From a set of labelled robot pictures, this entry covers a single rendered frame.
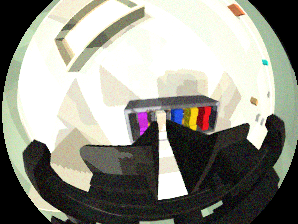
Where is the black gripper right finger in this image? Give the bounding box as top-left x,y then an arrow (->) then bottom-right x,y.
165,120 -> 250,193

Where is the blue fuse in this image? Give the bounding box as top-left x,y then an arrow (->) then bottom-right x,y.
170,108 -> 184,124

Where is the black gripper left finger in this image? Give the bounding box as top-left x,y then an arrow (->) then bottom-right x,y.
80,121 -> 160,200

